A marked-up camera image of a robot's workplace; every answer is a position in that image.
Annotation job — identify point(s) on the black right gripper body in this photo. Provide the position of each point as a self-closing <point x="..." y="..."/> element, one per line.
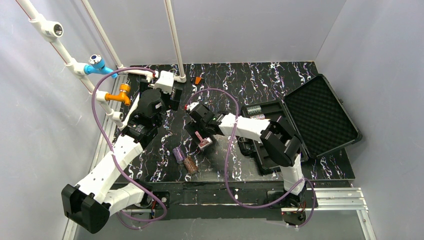
<point x="194" y="129"/>

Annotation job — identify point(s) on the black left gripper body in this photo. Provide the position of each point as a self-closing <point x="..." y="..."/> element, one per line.
<point x="175" y="96"/>

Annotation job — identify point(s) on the red playing card deck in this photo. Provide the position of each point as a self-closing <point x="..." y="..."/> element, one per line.
<point x="204" y="142"/>

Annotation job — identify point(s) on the purple poker chip stack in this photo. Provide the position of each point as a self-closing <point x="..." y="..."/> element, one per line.
<point x="179" y="155"/>

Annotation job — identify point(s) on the orange black poker chip stack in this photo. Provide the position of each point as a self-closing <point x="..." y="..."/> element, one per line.
<point x="190" y="165"/>

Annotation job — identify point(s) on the black poker set case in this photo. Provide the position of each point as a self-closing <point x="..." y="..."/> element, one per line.
<point x="317" y="114"/>

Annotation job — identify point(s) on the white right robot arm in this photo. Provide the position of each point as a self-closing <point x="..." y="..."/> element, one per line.
<point x="281" y="143"/>

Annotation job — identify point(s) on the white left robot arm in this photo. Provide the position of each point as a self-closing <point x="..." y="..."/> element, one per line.
<point x="91" y="201"/>

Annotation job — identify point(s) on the small orange black clip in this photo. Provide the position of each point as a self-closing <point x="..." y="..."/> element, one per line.
<point x="197" y="80"/>

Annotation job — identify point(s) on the orange plastic faucet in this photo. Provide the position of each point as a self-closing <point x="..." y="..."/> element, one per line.
<point x="122" y="96"/>

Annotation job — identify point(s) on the blue plastic faucet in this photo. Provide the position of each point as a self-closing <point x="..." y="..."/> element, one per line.
<point x="96" y="65"/>

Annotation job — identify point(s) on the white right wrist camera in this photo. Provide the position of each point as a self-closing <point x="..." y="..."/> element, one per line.
<point x="190" y="106"/>

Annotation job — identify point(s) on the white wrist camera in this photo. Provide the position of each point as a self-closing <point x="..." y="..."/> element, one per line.
<point x="165" y="82"/>
<point x="190" y="106"/>

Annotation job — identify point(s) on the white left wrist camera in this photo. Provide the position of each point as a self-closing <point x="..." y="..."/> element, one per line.
<point x="165" y="82"/>

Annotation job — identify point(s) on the white pvc pipe frame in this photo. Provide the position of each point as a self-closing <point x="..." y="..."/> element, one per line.
<point x="52" y="31"/>

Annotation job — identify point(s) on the aluminium rail frame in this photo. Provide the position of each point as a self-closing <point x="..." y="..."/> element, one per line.
<point x="205" y="198"/>

